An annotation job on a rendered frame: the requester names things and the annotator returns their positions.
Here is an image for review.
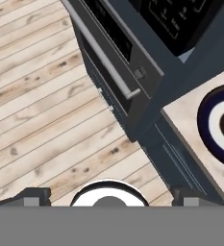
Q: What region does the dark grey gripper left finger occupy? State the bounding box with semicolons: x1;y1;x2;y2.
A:
0;186;52;208

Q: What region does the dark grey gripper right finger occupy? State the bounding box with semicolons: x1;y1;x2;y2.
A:
170;185;224;208

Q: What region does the dark blue cupboard door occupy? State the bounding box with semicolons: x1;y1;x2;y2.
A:
138;116;224;206

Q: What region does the navy and white plate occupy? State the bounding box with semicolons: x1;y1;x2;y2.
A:
196;83;224;170

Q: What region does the dark oven door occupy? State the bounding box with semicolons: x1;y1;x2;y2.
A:
70;17;150;144

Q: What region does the dark grey oven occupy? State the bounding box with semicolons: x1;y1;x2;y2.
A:
60;0;165;144

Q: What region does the grey oven knob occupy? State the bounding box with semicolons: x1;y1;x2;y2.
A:
133;66;147;81

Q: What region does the white and black round thing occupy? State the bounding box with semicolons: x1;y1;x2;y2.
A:
69;179;150;208

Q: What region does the grey oven door handle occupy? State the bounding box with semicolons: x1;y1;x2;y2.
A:
61;0;142;100

